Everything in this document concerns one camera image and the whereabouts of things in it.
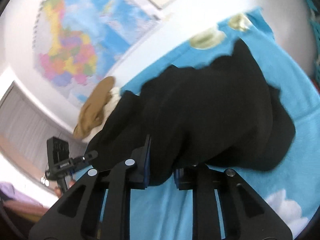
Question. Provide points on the colourful wall map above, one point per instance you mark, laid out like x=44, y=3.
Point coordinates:
x=77, y=42

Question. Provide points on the white folded garment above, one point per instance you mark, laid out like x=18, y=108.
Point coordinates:
x=110, y=107

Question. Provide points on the blue cloud-print bed sheet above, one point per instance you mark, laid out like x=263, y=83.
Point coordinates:
x=291, y=189

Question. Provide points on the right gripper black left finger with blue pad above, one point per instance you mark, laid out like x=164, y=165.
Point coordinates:
x=98, y=205

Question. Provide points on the person's left hand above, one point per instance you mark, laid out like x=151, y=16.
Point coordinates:
x=58, y=190

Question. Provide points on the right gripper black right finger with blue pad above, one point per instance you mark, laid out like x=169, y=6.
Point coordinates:
x=225, y=206

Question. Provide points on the lilac garment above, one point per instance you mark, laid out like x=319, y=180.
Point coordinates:
x=8, y=192

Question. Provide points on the large black garment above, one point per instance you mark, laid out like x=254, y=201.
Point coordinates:
x=224, y=114

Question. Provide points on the grey wooden door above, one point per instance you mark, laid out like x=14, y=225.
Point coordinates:
x=27, y=129

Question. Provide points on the brown folded garment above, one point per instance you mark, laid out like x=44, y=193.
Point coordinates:
x=92, y=112

